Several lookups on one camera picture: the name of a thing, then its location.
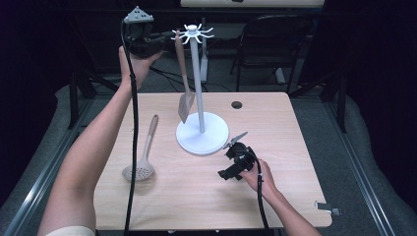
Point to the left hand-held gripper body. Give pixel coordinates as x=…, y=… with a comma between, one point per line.
x=141, y=36

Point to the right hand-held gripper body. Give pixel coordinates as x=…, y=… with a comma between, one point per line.
x=242, y=155

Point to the white utensil hook rack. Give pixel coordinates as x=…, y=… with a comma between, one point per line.
x=201, y=134

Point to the grey solid spatula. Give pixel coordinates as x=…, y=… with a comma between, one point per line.
x=185, y=98

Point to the person's right hand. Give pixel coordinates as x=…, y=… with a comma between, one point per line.
x=260, y=180

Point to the person's left hand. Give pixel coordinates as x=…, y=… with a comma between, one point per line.
x=139, y=70

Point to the white table leg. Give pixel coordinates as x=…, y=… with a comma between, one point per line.
x=204, y=65

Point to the grey skimmer spoon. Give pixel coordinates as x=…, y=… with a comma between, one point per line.
x=139, y=168

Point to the black metal stand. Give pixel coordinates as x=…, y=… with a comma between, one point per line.
x=74, y=98
x=341, y=105

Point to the black folding chair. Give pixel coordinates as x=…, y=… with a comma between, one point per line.
x=272, y=36

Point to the beige sleeve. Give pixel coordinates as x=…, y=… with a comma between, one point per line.
x=70, y=231

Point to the grey metal bracket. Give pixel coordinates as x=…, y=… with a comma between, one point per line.
x=326, y=207

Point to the aluminium floor rail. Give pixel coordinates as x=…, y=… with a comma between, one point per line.
x=36, y=183
x=360, y=173

